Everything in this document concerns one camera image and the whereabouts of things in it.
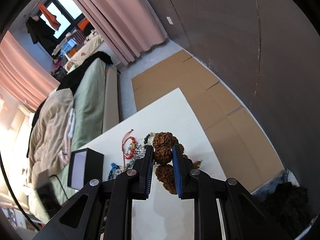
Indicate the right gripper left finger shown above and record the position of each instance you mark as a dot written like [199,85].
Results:
[103,210]

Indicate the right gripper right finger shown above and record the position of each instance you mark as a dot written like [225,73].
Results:
[223,209]

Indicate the black jewelry box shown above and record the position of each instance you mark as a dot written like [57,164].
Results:
[85,165]

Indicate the white side table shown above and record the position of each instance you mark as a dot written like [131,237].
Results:
[164,215]

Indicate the flattened cardboard on floor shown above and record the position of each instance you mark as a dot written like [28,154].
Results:
[241,147]

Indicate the beige blanket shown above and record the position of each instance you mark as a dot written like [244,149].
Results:
[49,148]

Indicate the bed with green sheet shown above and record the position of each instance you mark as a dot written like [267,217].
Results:
[95,111]

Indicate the black clothing on bed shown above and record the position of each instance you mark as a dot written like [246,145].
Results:
[74,78]

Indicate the pink curtain left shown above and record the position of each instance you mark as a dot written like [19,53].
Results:
[22,76]

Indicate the pink curtain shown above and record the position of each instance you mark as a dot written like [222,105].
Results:
[22,76]
[129,27]

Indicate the patterned cream cushion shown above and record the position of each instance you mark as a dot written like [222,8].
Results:
[91,44]

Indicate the black hanging garment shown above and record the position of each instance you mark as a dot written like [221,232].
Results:
[42,33]

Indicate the orange hanging garment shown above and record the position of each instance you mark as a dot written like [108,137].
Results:
[49,16]

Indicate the pink curtain right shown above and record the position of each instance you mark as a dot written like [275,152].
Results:
[129,27]

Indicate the white wall switch plate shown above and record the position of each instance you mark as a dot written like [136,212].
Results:
[169,20]

